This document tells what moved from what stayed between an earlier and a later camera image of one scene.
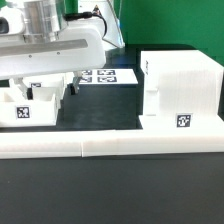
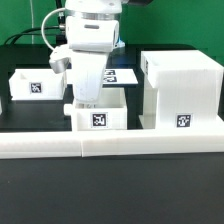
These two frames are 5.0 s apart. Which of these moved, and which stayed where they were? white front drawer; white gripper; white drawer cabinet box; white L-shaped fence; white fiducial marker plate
Moved: white gripper; white front drawer
Stayed: white L-shaped fence; white fiducial marker plate; white drawer cabinet box
